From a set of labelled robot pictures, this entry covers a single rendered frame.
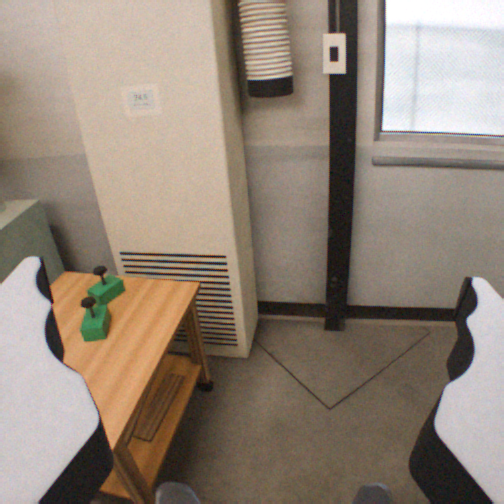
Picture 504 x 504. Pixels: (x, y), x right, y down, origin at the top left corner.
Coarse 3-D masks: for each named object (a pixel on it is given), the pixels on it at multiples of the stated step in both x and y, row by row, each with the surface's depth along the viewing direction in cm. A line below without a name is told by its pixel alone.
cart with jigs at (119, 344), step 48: (96, 288) 127; (144, 288) 134; (192, 288) 132; (96, 336) 112; (144, 336) 113; (192, 336) 141; (96, 384) 98; (144, 384) 98; (192, 384) 140; (144, 432) 121; (144, 480) 101
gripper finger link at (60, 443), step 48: (0, 288) 9; (48, 288) 11; (0, 336) 8; (48, 336) 8; (0, 384) 7; (48, 384) 7; (0, 432) 6; (48, 432) 6; (96, 432) 6; (0, 480) 5; (48, 480) 5; (96, 480) 7
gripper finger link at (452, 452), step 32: (480, 288) 11; (480, 320) 9; (480, 352) 8; (448, 384) 8; (480, 384) 8; (448, 416) 7; (480, 416) 7; (416, 448) 7; (448, 448) 6; (480, 448) 6; (416, 480) 7; (448, 480) 6; (480, 480) 6
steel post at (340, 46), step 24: (336, 0) 111; (336, 24) 115; (336, 48) 118; (336, 72) 123; (336, 96) 129; (336, 120) 134; (336, 144) 138; (336, 168) 143; (336, 192) 148; (336, 216) 153; (336, 240) 159; (336, 264) 165; (336, 288) 171; (336, 312) 178
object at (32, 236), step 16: (0, 208) 159; (16, 208) 163; (32, 208) 165; (0, 224) 149; (16, 224) 155; (32, 224) 165; (48, 224) 177; (0, 240) 145; (16, 240) 155; (32, 240) 165; (48, 240) 177; (0, 256) 145; (16, 256) 155; (32, 256) 165; (48, 256) 177; (0, 272) 145; (48, 272) 177
